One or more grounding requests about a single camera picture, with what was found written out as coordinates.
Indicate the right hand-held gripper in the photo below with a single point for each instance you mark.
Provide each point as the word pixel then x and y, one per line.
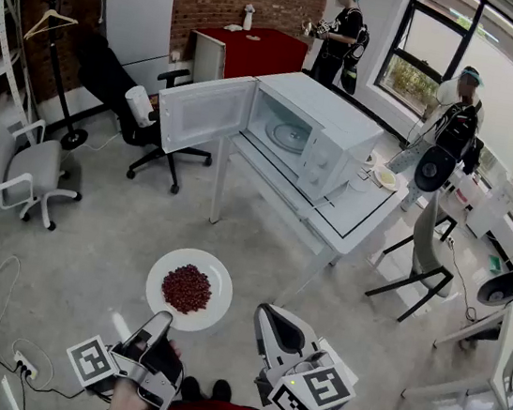
pixel 315 390

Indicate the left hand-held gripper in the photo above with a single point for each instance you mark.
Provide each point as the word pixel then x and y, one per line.
pixel 92 362

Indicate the pile of dark red beans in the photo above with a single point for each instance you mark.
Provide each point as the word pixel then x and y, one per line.
pixel 187 289

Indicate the white round plate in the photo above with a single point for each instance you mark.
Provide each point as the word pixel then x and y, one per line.
pixel 215 279

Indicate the white microwave oven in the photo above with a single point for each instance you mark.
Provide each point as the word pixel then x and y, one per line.
pixel 342 131

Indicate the person's left forearm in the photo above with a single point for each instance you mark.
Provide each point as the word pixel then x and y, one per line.
pixel 126 404

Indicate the person's left hand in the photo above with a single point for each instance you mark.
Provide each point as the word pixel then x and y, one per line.
pixel 175 348

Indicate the person's black left shoe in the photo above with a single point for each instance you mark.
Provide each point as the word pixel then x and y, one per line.
pixel 191 389

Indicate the person's black shoe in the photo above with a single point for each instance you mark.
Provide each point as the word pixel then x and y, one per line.
pixel 191 389
pixel 222 391

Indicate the person's black right shoe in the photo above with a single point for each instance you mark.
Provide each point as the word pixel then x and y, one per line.
pixel 222 391

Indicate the white power strip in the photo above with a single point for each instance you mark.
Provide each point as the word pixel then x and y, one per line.
pixel 25 365

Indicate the grey black-legged dining chair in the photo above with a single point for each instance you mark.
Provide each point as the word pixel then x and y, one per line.
pixel 423 251

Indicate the white dish with yellow contents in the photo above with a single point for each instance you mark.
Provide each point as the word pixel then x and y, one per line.
pixel 387 178

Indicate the small white dish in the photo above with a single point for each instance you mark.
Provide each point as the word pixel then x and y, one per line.
pixel 371 158

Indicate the grey white office chair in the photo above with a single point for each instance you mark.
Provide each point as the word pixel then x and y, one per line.
pixel 30 163

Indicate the white cylindrical jug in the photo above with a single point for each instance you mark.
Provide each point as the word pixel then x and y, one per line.
pixel 139 104

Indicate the red gold printed box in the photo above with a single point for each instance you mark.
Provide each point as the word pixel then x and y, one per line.
pixel 152 102

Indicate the small green box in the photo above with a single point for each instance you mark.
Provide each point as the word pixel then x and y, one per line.
pixel 495 264

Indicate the white water dispenser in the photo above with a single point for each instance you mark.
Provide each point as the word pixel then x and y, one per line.
pixel 492 209

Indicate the black office chair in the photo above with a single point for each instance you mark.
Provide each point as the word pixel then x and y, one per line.
pixel 113 79

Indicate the black garment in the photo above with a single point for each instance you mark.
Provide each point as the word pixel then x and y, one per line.
pixel 472 156

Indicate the red cloth covered cabinet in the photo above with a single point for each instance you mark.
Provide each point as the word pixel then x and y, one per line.
pixel 263 53

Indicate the black coat rack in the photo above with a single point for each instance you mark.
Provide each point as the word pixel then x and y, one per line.
pixel 57 60

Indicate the white refrigerator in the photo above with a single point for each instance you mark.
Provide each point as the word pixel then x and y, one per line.
pixel 135 26

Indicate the white cloth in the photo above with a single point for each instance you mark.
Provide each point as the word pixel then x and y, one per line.
pixel 232 28

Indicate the silver kettle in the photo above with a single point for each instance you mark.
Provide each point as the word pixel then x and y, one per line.
pixel 307 28

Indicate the white bottle figure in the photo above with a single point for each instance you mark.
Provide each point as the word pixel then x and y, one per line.
pixel 248 18

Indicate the wooden clothes hanger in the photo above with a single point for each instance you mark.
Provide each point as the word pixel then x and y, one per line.
pixel 52 14

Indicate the black framed window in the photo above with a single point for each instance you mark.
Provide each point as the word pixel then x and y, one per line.
pixel 506 78

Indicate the white wall socket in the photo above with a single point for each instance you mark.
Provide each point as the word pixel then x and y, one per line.
pixel 176 56

